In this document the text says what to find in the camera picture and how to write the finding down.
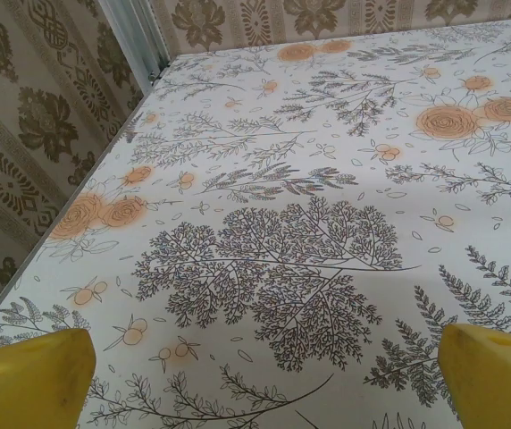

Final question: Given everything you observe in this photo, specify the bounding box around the aluminium frame corner post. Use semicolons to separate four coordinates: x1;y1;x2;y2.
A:
102;0;171;85

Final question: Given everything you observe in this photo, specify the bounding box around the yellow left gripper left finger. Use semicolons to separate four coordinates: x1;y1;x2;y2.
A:
0;328;97;429

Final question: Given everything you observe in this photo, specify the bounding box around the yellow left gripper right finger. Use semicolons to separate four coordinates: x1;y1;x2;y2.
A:
440;323;511;429

